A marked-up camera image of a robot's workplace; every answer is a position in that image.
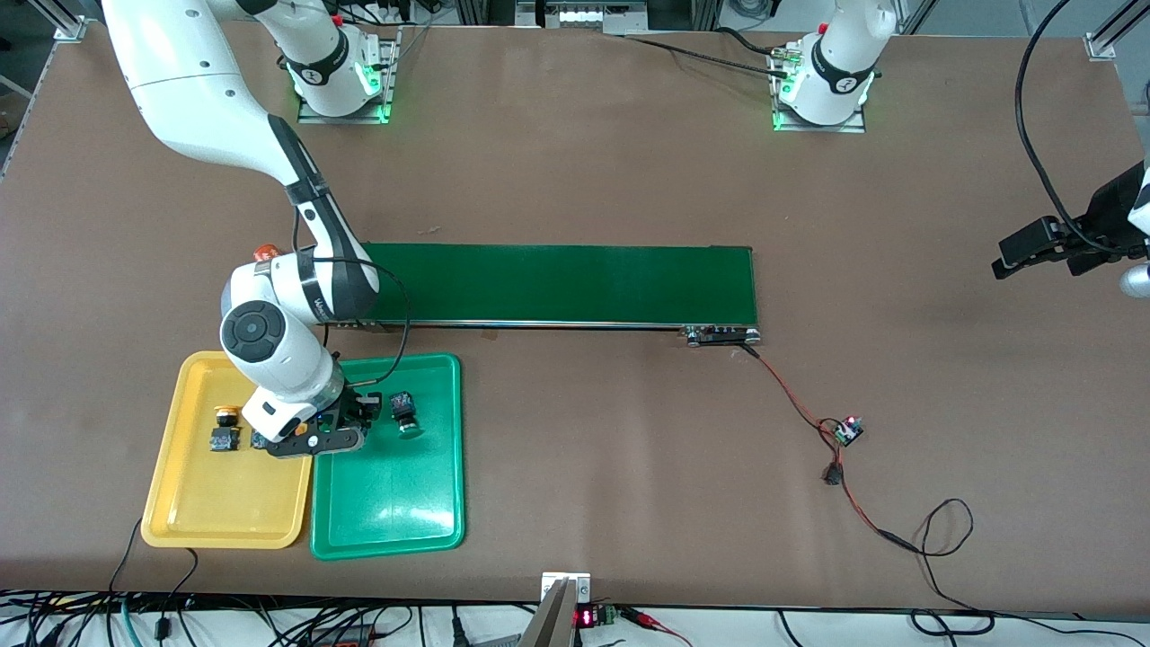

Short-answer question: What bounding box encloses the yellow plastic tray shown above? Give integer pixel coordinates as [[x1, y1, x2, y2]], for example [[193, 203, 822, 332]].
[[141, 350, 327, 550]]

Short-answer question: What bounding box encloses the yellow push button switch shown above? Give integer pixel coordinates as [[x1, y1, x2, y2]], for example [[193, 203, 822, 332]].
[[210, 407, 243, 454], [249, 428, 311, 453]]

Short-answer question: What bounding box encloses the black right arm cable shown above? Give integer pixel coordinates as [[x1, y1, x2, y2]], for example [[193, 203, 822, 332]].
[[292, 207, 413, 389]]

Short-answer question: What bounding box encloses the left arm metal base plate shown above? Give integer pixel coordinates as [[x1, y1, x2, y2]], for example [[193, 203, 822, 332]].
[[771, 49, 868, 135]]

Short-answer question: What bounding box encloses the red alligator clip lead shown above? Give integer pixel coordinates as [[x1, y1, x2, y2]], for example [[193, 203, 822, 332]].
[[620, 607, 694, 647]]

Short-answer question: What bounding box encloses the green conveyor belt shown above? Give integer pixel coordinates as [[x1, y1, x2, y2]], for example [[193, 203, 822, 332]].
[[355, 241, 763, 348]]

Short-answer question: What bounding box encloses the black cable with inline plug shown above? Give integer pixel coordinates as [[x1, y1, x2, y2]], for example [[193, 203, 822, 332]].
[[155, 546, 200, 641]]

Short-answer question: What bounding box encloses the green push button switch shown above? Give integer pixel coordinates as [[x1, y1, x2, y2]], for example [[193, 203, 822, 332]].
[[388, 391, 426, 440]]

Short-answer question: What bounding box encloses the grey camera stand pole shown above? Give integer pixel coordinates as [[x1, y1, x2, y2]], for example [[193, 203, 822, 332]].
[[517, 578, 578, 647]]

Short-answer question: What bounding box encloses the thin black table cable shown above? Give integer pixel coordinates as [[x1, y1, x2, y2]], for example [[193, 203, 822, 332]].
[[108, 517, 145, 598]]

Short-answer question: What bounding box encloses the red black conveyor wire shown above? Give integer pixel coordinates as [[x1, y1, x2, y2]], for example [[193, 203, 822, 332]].
[[741, 344, 841, 430]]

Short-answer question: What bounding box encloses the black base power cable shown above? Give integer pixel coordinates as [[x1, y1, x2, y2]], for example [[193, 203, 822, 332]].
[[624, 25, 792, 80]]

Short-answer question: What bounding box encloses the green plastic tray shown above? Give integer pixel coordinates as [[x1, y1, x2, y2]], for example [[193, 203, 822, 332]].
[[310, 353, 466, 562]]

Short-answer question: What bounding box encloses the silver metal table bracket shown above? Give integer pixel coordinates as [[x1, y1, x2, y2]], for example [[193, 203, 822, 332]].
[[541, 572, 593, 605]]

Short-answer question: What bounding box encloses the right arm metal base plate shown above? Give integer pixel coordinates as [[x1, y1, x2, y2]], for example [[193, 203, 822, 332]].
[[296, 25, 401, 125]]

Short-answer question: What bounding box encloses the white lit device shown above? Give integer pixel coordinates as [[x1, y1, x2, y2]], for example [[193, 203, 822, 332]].
[[517, 0, 648, 30]]

